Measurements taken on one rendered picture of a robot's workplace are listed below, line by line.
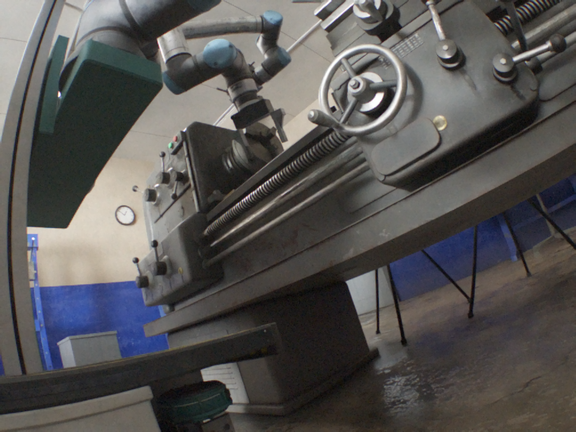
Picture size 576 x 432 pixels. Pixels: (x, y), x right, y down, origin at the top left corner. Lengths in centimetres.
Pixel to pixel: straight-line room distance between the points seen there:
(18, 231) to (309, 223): 78
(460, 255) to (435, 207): 348
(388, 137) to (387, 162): 5
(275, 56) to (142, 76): 99
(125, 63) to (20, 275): 37
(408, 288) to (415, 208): 373
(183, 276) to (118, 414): 97
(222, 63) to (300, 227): 55
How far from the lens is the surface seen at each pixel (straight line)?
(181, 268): 125
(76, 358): 295
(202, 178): 141
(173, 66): 99
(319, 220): 96
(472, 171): 61
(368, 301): 457
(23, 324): 49
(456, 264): 411
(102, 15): 73
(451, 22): 74
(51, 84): 72
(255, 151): 139
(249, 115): 102
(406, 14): 78
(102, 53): 57
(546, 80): 84
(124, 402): 33
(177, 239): 127
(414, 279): 428
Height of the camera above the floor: 32
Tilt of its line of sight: 17 degrees up
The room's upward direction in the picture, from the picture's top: 18 degrees counter-clockwise
